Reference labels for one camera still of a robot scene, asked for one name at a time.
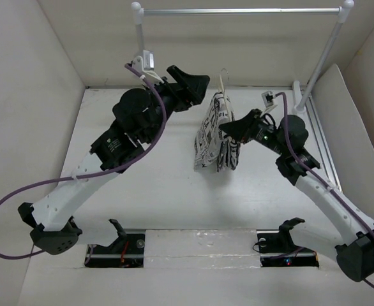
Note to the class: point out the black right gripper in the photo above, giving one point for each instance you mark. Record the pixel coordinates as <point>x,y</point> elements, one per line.
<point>243,129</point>

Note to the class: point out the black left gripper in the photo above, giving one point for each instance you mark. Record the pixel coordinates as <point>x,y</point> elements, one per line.
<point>194,87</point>

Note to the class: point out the beige wire clothes hanger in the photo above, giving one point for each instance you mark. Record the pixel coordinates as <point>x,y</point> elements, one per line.
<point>223,79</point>

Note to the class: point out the newspaper print trousers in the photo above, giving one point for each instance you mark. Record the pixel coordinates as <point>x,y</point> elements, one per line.
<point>212,145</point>

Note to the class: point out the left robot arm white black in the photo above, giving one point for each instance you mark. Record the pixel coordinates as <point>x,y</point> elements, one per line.
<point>140,117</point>

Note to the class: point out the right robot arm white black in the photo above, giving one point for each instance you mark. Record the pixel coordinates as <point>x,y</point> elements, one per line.
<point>352,244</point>

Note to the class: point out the white clothes rack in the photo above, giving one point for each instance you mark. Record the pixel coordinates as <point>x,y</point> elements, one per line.
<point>250,50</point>

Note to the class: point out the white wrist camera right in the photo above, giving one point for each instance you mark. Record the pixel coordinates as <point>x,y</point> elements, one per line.
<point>269,103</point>

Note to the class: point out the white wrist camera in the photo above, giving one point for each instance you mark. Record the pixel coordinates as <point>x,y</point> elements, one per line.
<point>269,103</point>
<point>143,62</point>

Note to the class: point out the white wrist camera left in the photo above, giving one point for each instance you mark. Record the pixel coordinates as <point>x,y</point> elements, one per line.
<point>143,62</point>

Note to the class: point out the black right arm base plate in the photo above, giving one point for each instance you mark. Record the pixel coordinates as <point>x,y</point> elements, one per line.
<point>277,250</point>

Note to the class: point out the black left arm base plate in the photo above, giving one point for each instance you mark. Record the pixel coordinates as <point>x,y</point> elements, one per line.
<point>129,254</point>

